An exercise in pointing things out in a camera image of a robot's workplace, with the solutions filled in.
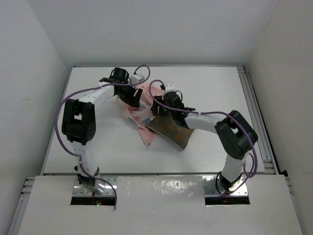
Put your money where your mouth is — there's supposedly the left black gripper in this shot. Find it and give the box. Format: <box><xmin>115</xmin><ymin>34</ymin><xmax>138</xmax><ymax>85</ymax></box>
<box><xmin>116</xmin><ymin>81</ymin><xmax>141</xmax><ymax>107</ymax></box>

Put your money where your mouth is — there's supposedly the pink cartoon print pillowcase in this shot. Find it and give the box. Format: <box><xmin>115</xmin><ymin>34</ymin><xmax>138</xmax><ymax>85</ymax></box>
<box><xmin>117</xmin><ymin>83</ymin><xmax>156</xmax><ymax>148</ymax></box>

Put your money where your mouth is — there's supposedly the grey orange patterned pillow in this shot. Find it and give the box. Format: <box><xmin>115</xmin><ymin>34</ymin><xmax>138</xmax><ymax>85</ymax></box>
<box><xmin>147</xmin><ymin>116</ymin><xmax>195</xmax><ymax>150</ymax></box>

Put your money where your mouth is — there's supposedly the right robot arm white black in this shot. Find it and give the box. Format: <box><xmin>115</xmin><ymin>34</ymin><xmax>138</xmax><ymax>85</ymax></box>
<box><xmin>151</xmin><ymin>91</ymin><xmax>258</xmax><ymax>195</ymax></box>

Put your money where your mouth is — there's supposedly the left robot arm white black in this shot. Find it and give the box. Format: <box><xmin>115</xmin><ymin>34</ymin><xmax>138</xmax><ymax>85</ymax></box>
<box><xmin>61</xmin><ymin>68</ymin><xmax>147</xmax><ymax>194</ymax></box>

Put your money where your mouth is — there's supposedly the white front cover panel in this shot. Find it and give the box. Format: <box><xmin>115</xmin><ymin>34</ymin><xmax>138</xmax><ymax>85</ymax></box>
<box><xmin>19</xmin><ymin>175</ymin><xmax>302</xmax><ymax>235</ymax></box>

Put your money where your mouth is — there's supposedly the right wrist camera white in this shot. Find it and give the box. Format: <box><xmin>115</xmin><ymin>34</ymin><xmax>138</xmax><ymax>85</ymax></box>
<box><xmin>164</xmin><ymin>82</ymin><xmax>176</xmax><ymax>93</ymax></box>

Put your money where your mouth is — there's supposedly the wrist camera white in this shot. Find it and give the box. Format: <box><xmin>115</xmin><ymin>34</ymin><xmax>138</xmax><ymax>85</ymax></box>
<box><xmin>130</xmin><ymin>74</ymin><xmax>145</xmax><ymax>84</ymax></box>
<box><xmin>164</xmin><ymin>82</ymin><xmax>176</xmax><ymax>93</ymax></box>

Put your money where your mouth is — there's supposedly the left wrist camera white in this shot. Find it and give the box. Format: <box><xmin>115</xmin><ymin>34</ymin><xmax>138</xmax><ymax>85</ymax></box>
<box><xmin>130</xmin><ymin>74</ymin><xmax>145</xmax><ymax>84</ymax></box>

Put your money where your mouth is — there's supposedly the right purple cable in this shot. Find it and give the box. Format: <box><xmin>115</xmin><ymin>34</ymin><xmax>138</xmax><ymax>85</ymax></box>
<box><xmin>148</xmin><ymin>79</ymin><xmax>259</xmax><ymax>196</ymax></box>

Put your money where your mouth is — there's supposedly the purple cable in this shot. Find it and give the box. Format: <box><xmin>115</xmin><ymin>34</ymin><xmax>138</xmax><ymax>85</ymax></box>
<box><xmin>148</xmin><ymin>79</ymin><xmax>259</xmax><ymax>196</ymax></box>
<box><xmin>54</xmin><ymin>64</ymin><xmax>151</xmax><ymax>211</ymax></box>

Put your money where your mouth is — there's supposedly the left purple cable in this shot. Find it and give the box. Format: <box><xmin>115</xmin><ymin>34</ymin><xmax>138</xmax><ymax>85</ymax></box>
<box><xmin>54</xmin><ymin>64</ymin><xmax>151</xmax><ymax>211</ymax></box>

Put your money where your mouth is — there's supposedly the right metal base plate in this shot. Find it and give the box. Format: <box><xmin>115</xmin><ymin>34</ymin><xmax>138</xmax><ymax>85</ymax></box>
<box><xmin>203</xmin><ymin>176</ymin><xmax>249</xmax><ymax>197</ymax></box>

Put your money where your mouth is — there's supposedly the metal base plate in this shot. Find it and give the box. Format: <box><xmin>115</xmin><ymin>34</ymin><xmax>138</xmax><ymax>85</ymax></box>
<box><xmin>72</xmin><ymin>177</ymin><xmax>117</xmax><ymax>198</ymax></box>
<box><xmin>203</xmin><ymin>176</ymin><xmax>249</xmax><ymax>197</ymax></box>

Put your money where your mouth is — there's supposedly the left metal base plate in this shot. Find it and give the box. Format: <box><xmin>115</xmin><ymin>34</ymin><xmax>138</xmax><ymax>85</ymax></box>
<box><xmin>72</xmin><ymin>177</ymin><xmax>117</xmax><ymax>198</ymax></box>

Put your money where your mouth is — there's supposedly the right aluminium frame rail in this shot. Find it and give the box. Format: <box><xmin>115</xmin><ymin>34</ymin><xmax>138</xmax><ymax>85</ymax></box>
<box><xmin>237</xmin><ymin>66</ymin><xmax>279</xmax><ymax>174</ymax></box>

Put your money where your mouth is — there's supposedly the aluminium frame rail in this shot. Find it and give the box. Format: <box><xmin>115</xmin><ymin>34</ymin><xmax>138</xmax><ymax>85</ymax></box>
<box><xmin>237</xmin><ymin>66</ymin><xmax>279</xmax><ymax>174</ymax></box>
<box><xmin>8</xmin><ymin>177</ymin><xmax>35</xmax><ymax>235</ymax></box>

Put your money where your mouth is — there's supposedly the left aluminium frame rail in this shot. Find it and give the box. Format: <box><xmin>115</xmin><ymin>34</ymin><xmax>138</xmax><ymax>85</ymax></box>
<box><xmin>8</xmin><ymin>177</ymin><xmax>35</xmax><ymax>235</ymax></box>

